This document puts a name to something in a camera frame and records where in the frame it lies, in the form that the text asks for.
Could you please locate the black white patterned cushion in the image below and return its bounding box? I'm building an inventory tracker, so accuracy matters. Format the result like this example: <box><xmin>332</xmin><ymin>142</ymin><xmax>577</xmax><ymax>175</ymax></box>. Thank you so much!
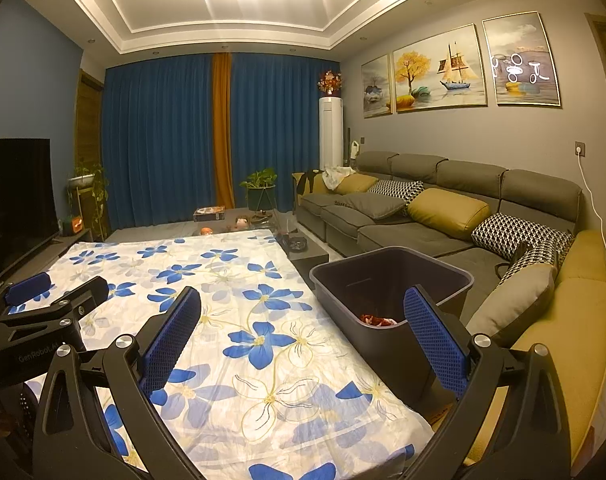
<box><xmin>368</xmin><ymin>179</ymin><xmax>426</xmax><ymax>205</ymax></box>
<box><xmin>472</xmin><ymin>212</ymin><xmax>574</xmax><ymax>261</ymax></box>
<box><xmin>498</xmin><ymin>237</ymin><xmax>564</xmax><ymax>286</ymax></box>

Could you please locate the small yellow cushion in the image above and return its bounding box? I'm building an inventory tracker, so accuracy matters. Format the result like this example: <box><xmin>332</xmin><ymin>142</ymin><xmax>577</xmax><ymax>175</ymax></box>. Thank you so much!
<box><xmin>335</xmin><ymin>174</ymin><xmax>379</xmax><ymax>195</ymax></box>

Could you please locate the trailing plant on stand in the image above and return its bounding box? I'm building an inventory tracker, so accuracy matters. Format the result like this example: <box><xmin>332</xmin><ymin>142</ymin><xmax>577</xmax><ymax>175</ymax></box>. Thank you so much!
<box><xmin>67</xmin><ymin>160</ymin><xmax>108</xmax><ymax>238</ymax></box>

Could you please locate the tree and sailboat painting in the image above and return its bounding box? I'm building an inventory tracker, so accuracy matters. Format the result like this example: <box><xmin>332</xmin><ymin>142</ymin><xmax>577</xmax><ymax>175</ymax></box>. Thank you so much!
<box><xmin>393</xmin><ymin>24</ymin><xmax>488</xmax><ymax>113</ymax></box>

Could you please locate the orange curtain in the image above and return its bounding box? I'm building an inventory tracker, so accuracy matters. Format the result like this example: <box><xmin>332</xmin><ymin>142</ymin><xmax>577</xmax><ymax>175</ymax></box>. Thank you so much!
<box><xmin>211</xmin><ymin>52</ymin><xmax>235</xmax><ymax>208</ymax></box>

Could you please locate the wooden wall panel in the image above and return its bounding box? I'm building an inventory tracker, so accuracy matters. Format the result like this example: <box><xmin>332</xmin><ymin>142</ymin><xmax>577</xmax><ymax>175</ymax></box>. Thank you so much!
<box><xmin>75</xmin><ymin>70</ymin><xmax>104</xmax><ymax>171</ymax></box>

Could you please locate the blue curtain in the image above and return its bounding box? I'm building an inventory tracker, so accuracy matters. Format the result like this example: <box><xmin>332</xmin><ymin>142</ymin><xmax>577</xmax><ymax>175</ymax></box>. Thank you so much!
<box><xmin>230</xmin><ymin>52</ymin><xmax>341</xmax><ymax>206</ymax></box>
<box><xmin>100</xmin><ymin>53</ymin><xmax>221</xmax><ymax>228</ymax></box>

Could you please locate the large yellow cushion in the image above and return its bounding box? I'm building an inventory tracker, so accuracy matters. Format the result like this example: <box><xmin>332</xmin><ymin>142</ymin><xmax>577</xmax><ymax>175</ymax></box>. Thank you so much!
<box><xmin>407</xmin><ymin>187</ymin><xmax>491</xmax><ymax>233</ymax></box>

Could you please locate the plant in green pot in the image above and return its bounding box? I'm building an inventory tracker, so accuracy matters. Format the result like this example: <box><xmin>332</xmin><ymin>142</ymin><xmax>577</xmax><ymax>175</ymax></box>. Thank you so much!
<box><xmin>239</xmin><ymin>168</ymin><xmax>279</xmax><ymax>211</ymax></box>

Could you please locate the dark grey cushion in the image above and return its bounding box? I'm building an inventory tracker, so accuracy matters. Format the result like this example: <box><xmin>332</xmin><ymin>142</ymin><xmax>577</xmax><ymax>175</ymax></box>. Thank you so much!
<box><xmin>340</xmin><ymin>192</ymin><xmax>406</xmax><ymax>221</ymax></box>

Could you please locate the black television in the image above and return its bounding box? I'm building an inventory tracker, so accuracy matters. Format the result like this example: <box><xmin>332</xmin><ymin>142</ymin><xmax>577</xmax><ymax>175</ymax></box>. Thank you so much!
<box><xmin>0</xmin><ymin>137</ymin><xmax>61</xmax><ymax>281</ymax></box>

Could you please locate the white cloth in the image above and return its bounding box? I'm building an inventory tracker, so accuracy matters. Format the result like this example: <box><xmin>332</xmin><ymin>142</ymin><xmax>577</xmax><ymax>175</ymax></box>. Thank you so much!
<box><xmin>323</xmin><ymin>165</ymin><xmax>356</xmax><ymax>188</ymax></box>

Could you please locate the grey sky painting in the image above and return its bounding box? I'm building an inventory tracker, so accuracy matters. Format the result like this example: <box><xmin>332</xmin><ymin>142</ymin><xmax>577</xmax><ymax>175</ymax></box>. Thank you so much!
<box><xmin>482</xmin><ymin>11</ymin><xmax>562</xmax><ymax>108</ymax></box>

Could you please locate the blue floral blanket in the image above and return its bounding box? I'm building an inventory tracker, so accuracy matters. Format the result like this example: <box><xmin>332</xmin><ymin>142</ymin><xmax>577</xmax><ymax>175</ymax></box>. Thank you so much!
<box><xmin>13</xmin><ymin>228</ymin><xmax>434</xmax><ymax>480</ymax></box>

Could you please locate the grey plastic bin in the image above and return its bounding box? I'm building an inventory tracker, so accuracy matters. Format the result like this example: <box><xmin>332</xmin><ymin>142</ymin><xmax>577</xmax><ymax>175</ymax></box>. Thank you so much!
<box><xmin>309</xmin><ymin>246</ymin><xmax>475</xmax><ymax>406</ymax></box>

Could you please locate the grey television cabinet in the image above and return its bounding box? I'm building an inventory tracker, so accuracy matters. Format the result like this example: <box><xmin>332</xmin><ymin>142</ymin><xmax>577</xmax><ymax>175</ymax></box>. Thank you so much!
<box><xmin>0</xmin><ymin>227</ymin><xmax>94</xmax><ymax>301</ymax></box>

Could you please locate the light grey cushion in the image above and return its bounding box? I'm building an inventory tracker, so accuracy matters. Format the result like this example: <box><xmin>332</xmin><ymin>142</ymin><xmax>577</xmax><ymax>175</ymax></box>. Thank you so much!
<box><xmin>466</xmin><ymin>262</ymin><xmax>558</xmax><ymax>346</ymax></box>

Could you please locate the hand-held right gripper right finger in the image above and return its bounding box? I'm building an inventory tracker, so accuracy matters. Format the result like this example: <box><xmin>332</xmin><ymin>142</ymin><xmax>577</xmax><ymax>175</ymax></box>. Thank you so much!
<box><xmin>403</xmin><ymin>284</ymin><xmax>571</xmax><ymax>480</ymax></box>

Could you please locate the red snack wrapper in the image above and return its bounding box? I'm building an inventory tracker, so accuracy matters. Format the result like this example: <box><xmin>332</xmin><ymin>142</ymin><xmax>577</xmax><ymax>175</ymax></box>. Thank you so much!
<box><xmin>359</xmin><ymin>312</ymin><xmax>399</xmax><ymax>328</ymax></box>

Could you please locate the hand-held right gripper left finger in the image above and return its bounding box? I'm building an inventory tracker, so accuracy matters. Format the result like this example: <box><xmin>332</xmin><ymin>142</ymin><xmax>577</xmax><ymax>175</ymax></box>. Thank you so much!
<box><xmin>33</xmin><ymin>286</ymin><xmax>219</xmax><ymax>480</ymax></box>

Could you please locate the grey sectional sofa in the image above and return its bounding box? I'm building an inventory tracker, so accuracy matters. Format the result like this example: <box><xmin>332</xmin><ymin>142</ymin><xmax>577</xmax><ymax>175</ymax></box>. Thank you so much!
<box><xmin>295</xmin><ymin>151</ymin><xmax>584</xmax><ymax>321</ymax></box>

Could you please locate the wooden door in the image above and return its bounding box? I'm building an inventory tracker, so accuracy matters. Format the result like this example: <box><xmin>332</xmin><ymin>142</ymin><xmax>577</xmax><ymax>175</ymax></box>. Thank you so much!
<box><xmin>586</xmin><ymin>12</ymin><xmax>606</xmax><ymax>111</ymax></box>

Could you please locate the black garment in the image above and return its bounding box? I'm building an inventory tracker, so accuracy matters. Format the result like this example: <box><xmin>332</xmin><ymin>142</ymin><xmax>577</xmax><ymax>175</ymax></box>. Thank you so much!
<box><xmin>295</xmin><ymin>170</ymin><xmax>324</xmax><ymax>196</ymax></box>

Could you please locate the white cable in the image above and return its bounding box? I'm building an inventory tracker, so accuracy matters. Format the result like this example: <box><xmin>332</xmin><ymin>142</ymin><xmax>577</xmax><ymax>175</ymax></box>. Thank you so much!
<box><xmin>578</xmin><ymin>152</ymin><xmax>606</xmax><ymax>261</ymax></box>

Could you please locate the dark coffee table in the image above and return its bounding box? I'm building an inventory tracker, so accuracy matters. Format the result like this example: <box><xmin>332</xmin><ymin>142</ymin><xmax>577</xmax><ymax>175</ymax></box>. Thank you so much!
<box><xmin>273</xmin><ymin>212</ymin><xmax>329</xmax><ymax>263</ymax></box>

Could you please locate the red flower decoration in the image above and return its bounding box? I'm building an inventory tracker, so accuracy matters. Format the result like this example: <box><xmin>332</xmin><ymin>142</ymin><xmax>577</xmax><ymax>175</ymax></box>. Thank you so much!
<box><xmin>317</xmin><ymin>71</ymin><xmax>343</xmax><ymax>98</ymax></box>

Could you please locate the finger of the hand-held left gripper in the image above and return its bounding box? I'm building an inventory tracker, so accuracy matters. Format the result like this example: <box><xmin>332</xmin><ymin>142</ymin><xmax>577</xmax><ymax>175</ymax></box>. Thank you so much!
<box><xmin>0</xmin><ymin>272</ymin><xmax>52</xmax><ymax>317</ymax></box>
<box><xmin>0</xmin><ymin>276</ymin><xmax>108</xmax><ymax>328</ymax></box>

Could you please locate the small landscape painting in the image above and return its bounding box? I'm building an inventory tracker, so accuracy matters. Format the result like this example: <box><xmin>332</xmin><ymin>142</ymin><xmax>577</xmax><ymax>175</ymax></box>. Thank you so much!
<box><xmin>361</xmin><ymin>55</ymin><xmax>391</xmax><ymax>118</ymax></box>

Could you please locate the white standing air conditioner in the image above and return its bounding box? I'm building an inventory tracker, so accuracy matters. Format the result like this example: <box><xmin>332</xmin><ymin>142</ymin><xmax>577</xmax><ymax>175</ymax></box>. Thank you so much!
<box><xmin>318</xmin><ymin>97</ymin><xmax>345</xmax><ymax>173</ymax></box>

